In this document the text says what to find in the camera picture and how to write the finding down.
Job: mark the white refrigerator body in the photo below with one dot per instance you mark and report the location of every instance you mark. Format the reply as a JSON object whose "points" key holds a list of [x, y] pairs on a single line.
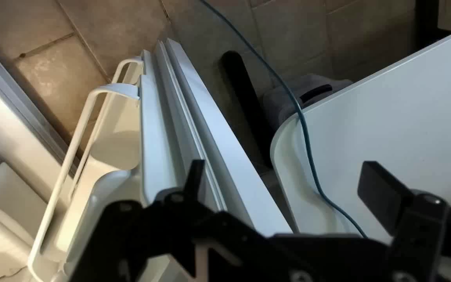
{"points": [[7, 157]]}

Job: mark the white table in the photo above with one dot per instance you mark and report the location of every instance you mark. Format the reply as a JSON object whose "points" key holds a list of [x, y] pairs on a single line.
{"points": [[392, 135]]}

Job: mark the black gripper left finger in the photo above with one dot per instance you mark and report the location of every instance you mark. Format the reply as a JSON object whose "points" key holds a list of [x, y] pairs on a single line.
{"points": [[195, 177]]}

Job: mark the clear plastic storage bin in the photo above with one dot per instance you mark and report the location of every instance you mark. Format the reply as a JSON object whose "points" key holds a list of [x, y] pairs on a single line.
{"points": [[309, 91]]}

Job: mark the black table leg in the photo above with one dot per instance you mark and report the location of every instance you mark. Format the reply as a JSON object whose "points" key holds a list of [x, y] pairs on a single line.
{"points": [[247, 99], [427, 20]]}

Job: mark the white refrigerator door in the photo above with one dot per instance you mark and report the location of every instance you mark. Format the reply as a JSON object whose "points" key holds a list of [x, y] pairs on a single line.
{"points": [[204, 146]]}

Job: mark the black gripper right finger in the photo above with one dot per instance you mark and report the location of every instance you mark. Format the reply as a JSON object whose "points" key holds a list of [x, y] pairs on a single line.
{"points": [[384, 190]]}

